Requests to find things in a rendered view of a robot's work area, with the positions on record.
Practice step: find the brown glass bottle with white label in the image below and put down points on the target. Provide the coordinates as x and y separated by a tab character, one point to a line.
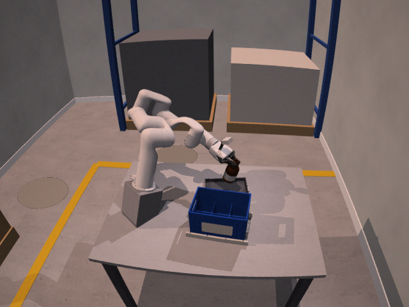
231	173

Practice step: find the blue plastic crate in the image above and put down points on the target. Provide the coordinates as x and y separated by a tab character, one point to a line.
210	207

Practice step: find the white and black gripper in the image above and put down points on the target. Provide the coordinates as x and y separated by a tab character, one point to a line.
223	154

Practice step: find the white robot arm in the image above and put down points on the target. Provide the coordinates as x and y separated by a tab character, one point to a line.
156	132

